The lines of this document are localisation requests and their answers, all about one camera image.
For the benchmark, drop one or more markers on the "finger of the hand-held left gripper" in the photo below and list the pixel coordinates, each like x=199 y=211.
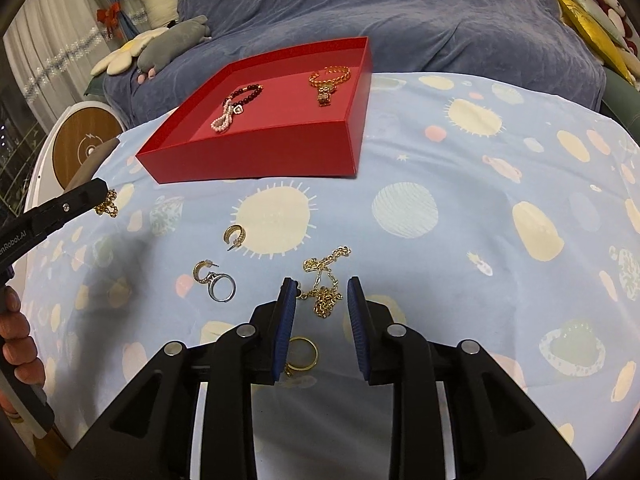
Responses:
x=70 y=207

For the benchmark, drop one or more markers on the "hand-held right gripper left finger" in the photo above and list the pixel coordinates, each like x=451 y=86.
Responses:
x=285 y=325

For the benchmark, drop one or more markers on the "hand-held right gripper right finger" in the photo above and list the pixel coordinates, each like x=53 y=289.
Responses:
x=357 y=325

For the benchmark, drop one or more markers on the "gold hoop earring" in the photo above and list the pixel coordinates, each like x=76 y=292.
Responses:
x=231 y=234
x=199 y=272

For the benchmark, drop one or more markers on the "red cardboard box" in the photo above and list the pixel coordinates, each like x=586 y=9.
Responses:
x=250 y=152

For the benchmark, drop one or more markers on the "person's left hand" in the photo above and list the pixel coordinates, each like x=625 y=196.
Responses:
x=20 y=345

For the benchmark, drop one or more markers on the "brown flat case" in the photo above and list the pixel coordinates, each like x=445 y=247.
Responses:
x=92 y=162

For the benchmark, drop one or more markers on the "round wooden side table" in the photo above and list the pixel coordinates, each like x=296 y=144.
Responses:
x=80 y=145

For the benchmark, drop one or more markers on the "flower shaped cushion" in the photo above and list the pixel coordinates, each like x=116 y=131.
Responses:
x=125 y=52

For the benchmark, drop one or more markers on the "white curtain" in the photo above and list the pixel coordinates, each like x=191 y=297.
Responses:
x=55 y=35

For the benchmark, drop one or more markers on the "red ribbon bow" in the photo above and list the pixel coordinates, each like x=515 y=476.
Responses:
x=110 y=15

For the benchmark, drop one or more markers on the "grey plush toy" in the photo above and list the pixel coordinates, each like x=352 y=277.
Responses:
x=175 y=40

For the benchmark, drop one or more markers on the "blue sofa blanket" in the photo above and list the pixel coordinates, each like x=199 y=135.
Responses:
x=400 y=15

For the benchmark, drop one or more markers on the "gold cushion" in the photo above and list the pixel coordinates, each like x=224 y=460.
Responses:
x=595 y=35

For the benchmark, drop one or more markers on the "grey green cushion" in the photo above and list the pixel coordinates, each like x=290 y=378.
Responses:
x=590 y=5

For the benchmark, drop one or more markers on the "red monkey plush toy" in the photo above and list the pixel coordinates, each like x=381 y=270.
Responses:
x=617 y=5

